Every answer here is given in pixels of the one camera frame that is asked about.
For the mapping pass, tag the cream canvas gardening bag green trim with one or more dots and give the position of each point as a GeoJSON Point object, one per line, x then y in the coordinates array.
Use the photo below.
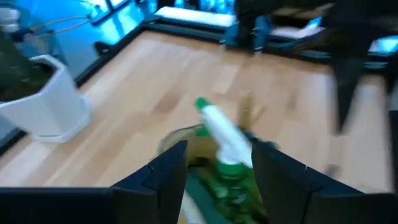
{"type": "Point", "coordinates": [174, 137]}

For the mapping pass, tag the white hexagonal plant pot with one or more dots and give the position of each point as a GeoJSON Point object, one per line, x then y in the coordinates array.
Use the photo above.
{"type": "Point", "coordinates": [53, 105]}

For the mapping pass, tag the green spray bottle white nozzle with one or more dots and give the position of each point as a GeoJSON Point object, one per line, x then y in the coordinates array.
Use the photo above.
{"type": "Point", "coordinates": [227, 137]}

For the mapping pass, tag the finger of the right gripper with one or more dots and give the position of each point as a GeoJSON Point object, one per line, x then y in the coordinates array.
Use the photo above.
{"type": "Point", "coordinates": [346, 90]}

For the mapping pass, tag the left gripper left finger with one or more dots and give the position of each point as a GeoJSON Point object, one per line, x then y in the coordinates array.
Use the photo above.
{"type": "Point", "coordinates": [164, 174]}

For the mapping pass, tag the tall green cactus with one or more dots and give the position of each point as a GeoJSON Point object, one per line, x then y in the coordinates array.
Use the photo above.
{"type": "Point", "coordinates": [18, 71]}

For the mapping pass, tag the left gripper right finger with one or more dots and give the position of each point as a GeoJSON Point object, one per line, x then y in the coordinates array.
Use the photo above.
{"type": "Point", "coordinates": [280, 180]}

